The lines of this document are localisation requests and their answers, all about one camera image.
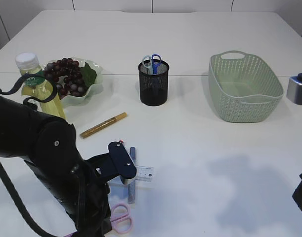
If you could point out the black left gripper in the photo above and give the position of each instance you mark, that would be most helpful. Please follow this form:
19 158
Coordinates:
79 187

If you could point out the pink purple scissors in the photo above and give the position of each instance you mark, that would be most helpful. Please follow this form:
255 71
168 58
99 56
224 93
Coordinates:
121 218

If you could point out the gold glitter pen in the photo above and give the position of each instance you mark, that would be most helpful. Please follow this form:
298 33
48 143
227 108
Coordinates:
103 125

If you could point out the clear plastic ruler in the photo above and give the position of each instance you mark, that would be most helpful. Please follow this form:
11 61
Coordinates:
144 173

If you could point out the yellow tea bottle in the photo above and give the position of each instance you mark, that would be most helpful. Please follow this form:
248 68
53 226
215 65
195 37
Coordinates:
40 88

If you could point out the purple artificial grape bunch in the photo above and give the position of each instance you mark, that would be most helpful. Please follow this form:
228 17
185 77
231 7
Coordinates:
71 78

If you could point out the blue scissors with cap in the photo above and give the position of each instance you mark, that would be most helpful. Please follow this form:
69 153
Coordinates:
151 63

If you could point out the silver glitter pen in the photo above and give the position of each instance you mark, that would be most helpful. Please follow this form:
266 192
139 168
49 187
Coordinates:
131 186

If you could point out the pale green wavy plate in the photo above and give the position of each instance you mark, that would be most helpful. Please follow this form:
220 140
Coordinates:
94 89

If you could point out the green woven plastic basket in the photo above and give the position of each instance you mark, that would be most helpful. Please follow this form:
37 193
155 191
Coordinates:
243 88

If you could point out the black mesh pen cup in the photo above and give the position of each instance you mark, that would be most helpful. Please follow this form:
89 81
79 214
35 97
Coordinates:
153 89

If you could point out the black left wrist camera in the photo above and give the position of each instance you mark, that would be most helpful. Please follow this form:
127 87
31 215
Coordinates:
117 162

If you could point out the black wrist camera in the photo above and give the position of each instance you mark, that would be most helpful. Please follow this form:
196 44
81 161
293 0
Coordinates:
294 90
117 162

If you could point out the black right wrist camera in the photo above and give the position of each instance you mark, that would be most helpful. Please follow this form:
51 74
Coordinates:
294 90

